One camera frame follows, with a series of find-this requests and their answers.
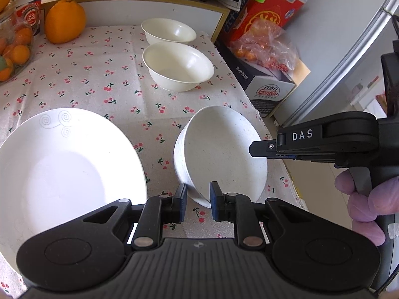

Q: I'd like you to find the glass jar of small oranges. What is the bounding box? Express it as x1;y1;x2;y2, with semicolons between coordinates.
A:
0;3;35;81

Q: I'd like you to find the person's right hand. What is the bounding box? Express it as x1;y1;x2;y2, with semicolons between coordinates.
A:
335;173;399;246

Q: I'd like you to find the cream bowl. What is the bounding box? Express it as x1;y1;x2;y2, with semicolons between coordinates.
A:
141;18;197;46
142;43;215;92

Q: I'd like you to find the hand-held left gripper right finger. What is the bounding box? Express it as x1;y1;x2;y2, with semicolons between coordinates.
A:
209;181;312;250

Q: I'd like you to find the black cable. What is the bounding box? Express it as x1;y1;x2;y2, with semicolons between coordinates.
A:
372;265;399;298

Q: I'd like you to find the white bowl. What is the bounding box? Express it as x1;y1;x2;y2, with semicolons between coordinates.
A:
173;106;268;209

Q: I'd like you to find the white plate with swirl print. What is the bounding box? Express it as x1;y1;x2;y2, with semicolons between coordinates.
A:
0;108;148;275

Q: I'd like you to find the dark and white cardboard box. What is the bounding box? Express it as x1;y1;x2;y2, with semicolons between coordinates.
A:
215;40;310;117

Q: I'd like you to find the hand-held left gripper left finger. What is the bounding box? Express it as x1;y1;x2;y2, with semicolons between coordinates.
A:
82;183;188;251

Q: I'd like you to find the red label can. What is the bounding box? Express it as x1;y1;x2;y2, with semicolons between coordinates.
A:
17;1;42;36

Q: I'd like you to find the silver refrigerator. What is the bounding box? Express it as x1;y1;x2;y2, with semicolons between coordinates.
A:
274;0;399;128

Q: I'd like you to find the plastic bag of oranges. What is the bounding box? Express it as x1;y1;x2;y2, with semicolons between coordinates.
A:
231;20;300;75

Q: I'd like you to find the cherry print tablecloth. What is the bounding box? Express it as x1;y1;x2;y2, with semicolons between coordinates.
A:
0;25;307;299

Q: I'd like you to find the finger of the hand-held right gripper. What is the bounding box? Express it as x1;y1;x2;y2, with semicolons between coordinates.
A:
267;153;315;162
249;140;283;158

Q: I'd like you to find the red cardboard box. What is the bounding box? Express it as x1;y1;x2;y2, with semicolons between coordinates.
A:
231;0;307;47

